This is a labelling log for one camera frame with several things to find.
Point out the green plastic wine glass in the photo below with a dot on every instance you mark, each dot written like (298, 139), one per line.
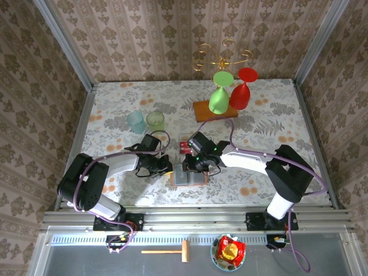
(218, 102)

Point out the blue translucent cup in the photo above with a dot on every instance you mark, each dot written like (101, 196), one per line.
(135, 120)

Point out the red yellow snack bag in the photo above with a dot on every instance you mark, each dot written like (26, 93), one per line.
(230, 250)

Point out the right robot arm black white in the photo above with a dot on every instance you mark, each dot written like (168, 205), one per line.
(287, 175)

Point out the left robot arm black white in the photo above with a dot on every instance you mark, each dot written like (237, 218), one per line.
(83, 184)

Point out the aluminium frame post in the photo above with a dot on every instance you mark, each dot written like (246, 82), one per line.
(66, 43)
(319, 43)

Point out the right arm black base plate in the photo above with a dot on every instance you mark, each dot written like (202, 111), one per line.
(253, 222)

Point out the brown leather card holder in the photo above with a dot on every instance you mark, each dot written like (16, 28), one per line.
(197, 179)

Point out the red credit card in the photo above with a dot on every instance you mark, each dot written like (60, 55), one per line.
(184, 148)

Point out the aluminium frame rail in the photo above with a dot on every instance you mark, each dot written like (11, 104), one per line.
(195, 218)

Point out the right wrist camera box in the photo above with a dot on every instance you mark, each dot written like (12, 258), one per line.
(199, 142)

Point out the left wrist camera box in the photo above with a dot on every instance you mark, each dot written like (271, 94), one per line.
(151, 142)

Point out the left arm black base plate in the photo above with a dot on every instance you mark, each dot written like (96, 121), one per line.
(138, 220)

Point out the red plastic wine glass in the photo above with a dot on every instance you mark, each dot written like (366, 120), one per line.
(240, 96)

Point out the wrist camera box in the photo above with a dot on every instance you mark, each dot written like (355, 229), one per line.
(199, 142)
(151, 142)

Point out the black power connector block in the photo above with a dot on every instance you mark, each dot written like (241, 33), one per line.
(274, 241)
(118, 240)

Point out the patterned ceramic bowl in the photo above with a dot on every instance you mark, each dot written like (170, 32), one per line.
(227, 268)

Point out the green translucent cup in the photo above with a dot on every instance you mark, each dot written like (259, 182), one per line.
(155, 120)

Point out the grey metal shelf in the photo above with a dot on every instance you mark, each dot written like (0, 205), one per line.
(86, 263)

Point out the wooden T-shaped mallet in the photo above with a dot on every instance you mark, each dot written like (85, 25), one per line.
(185, 251)

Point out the wooden rack base board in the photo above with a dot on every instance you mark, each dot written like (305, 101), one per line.
(201, 112)

